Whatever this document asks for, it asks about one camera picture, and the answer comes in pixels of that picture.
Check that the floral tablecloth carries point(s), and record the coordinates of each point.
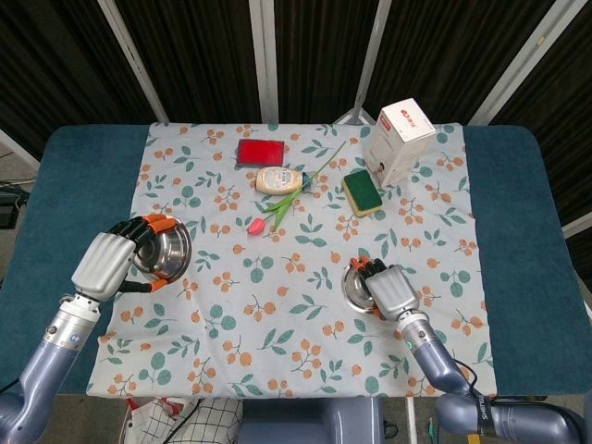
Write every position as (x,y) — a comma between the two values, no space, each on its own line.
(300,351)

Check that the grey-blue robot torso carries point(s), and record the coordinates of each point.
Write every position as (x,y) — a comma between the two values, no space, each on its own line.
(310,423)

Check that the pink artificial tulip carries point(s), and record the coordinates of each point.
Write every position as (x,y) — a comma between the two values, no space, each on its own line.
(255,226)

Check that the white partition frame post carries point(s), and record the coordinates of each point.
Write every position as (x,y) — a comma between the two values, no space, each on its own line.
(578,225)
(264,60)
(518,65)
(18,150)
(134,65)
(370,60)

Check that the right robot arm grey-blue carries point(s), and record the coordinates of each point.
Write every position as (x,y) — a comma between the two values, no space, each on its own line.
(432,358)

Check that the white black checked bag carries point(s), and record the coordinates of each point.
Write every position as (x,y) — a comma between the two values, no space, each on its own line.
(203,425)

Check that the black electronics box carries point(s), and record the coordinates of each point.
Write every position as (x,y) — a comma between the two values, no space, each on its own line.
(7,213)

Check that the left robot arm grey-blue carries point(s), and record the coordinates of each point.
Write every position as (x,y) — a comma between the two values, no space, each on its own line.
(51,356)

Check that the cream mayonnaise squeeze bottle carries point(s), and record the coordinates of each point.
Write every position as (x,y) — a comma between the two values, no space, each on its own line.
(277,180)

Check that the green and yellow sponge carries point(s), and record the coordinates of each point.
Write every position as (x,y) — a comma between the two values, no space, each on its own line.
(363,192)

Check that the white lamp carton box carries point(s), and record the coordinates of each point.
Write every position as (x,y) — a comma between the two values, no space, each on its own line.
(393,148)

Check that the red ink pad case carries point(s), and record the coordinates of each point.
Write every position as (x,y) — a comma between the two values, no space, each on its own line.
(260,152)

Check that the white table leg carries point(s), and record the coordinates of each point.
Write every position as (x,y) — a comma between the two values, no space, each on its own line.
(411,421)

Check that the steel bowl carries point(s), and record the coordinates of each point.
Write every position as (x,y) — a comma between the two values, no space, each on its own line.
(353,291)
(168,252)

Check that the teal table cover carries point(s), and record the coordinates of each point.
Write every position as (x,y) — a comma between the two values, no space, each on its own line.
(83,185)

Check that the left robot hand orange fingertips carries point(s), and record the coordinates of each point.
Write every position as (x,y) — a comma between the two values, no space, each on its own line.
(102,263)

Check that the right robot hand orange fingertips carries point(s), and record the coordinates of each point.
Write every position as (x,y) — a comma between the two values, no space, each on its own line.
(393,291)

